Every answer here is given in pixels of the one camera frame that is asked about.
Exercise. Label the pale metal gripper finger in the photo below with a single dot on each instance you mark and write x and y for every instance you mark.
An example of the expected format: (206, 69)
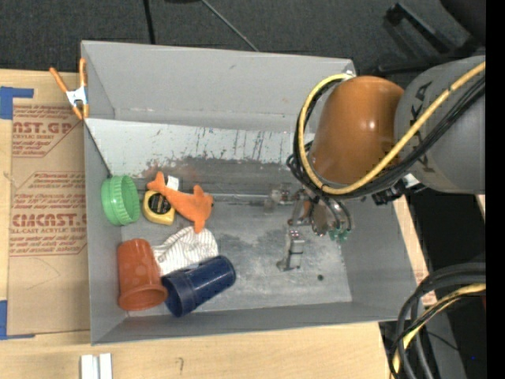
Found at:
(285, 256)
(298, 253)

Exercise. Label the dark blue plastic cup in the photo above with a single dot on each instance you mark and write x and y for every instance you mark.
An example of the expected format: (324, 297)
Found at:
(201, 282)

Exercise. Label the white striped cloth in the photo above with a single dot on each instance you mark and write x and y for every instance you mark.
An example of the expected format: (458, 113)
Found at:
(185, 249)

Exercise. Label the orange plush fish toy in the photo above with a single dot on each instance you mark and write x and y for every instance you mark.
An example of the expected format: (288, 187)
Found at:
(189, 205)

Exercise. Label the yellow tape measure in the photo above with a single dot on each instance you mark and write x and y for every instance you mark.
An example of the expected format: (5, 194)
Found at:
(157, 207)

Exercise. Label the grey metal bin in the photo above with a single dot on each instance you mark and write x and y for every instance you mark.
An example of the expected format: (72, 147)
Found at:
(252, 93)

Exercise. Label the orange plastic cup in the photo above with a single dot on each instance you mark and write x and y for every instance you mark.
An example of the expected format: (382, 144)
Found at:
(136, 275)

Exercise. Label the green plastic lid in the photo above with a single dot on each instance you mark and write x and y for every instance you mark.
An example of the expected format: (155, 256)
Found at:
(118, 201)

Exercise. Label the brown cardboard board red print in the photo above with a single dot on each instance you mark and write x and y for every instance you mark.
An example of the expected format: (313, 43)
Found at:
(47, 211)

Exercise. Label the black cylinder on white bracket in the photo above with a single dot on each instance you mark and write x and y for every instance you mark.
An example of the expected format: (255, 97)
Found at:
(384, 197)

